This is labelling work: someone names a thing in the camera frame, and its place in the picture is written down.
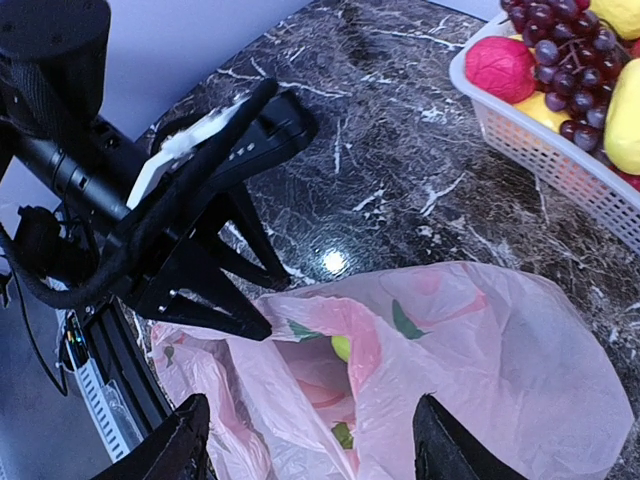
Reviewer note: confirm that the black front rail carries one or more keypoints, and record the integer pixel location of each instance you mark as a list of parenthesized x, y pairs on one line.
[(111, 342)]

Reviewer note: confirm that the white cable duct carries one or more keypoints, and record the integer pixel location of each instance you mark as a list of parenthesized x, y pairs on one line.
[(111, 417)]

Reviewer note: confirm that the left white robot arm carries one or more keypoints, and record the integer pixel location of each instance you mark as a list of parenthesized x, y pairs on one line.
[(53, 58)]

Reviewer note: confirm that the pink plastic bag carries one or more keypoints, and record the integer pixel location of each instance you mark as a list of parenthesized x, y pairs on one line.
[(505, 352)]

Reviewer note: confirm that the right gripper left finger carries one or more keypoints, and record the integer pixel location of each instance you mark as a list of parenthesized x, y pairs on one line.
[(175, 450)]

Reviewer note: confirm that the large yellow lemon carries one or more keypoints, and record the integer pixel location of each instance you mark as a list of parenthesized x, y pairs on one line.
[(622, 15)]

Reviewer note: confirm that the pink fruit front left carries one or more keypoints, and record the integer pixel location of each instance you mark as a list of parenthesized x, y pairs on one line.
[(502, 67)]

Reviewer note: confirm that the dark purple grape bunch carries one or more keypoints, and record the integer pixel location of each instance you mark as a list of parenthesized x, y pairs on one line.
[(579, 57)]

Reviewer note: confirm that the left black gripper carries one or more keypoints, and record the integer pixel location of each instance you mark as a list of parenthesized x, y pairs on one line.
[(179, 276)]

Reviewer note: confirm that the small yellow lemon front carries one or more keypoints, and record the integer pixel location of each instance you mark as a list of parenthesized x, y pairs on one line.
[(536, 108)]

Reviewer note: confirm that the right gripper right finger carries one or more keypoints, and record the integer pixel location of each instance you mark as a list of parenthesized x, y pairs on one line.
[(445, 449)]

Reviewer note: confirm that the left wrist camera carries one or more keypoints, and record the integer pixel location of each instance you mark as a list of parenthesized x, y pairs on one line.
[(260, 131)]

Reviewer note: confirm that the white plastic basket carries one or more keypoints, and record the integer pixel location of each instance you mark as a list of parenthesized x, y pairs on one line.
[(592, 186)]

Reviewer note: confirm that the light green bag fruit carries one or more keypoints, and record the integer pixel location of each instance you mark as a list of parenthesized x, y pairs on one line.
[(341, 346)]

